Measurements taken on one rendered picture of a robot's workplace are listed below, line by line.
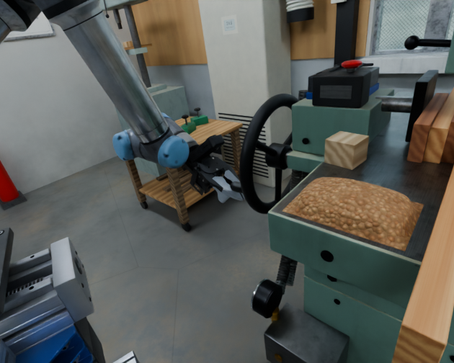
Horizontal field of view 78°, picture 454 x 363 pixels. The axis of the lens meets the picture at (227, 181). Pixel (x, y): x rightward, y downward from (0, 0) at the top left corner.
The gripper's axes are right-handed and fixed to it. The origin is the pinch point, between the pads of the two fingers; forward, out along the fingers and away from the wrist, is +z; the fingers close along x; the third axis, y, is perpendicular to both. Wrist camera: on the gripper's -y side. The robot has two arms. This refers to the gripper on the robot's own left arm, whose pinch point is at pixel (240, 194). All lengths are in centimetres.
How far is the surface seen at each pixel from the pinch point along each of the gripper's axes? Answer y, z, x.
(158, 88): 81, -159, -99
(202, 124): 65, -88, -83
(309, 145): -22.3, 8.1, -0.5
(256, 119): -20.2, -3.6, 0.7
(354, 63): -37.0, 6.9, -2.2
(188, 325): 80, 6, 4
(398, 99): -34.6, 14.8, -6.7
